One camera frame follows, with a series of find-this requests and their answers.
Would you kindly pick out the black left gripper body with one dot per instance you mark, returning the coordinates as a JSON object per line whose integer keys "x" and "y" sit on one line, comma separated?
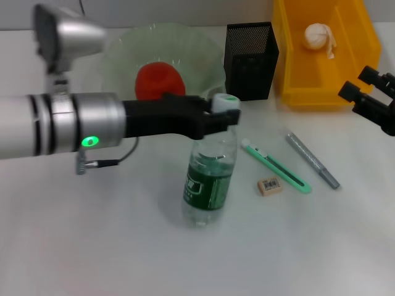
{"x": 160, "y": 118}

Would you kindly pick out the left wrist camera housing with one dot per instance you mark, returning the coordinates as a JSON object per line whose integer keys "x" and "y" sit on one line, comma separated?
{"x": 74, "y": 34}

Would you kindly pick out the yellow plastic storage bin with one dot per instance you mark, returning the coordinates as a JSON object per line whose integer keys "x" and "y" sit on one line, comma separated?
{"x": 333, "y": 71}

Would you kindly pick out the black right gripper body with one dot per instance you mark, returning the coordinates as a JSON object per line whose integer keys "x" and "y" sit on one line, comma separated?
{"x": 379, "y": 117}

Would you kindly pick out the pale green wavy glass plate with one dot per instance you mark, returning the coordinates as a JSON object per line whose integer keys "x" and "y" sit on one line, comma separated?
{"x": 123, "y": 52}

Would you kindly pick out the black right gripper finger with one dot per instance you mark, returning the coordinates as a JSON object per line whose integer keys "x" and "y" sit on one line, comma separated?
{"x": 350, "y": 91}
{"x": 371, "y": 74}

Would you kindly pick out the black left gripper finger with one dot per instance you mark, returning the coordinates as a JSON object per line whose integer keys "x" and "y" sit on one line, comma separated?
{"x": 203, "y": 105}
{"x": 219, "y": 121}

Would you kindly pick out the green label water bottle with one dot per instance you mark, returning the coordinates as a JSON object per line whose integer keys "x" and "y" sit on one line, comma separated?
{"x": 206, "y": 185}

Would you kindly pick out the white paper ball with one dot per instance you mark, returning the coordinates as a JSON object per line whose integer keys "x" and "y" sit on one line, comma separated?
{"x": 316, "y": 35}

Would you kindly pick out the mint green utility knife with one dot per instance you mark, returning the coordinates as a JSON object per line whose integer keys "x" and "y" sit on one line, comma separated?
{"x": 277, "y": 169}

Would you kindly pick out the black mesh pen holder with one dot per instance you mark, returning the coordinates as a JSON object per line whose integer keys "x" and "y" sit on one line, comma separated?
{"x": 250, "y": 74}

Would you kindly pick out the red-orange round fruit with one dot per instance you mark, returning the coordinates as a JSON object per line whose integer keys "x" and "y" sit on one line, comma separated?
{"x": 157, "y": 81}

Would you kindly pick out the grey marker pen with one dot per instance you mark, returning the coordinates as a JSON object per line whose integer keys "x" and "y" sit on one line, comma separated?
{"x": 311, "y": 160}

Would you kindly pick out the beige eraser with barcode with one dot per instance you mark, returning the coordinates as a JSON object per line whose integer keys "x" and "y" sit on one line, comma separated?
{"x": 270, "y": 186}

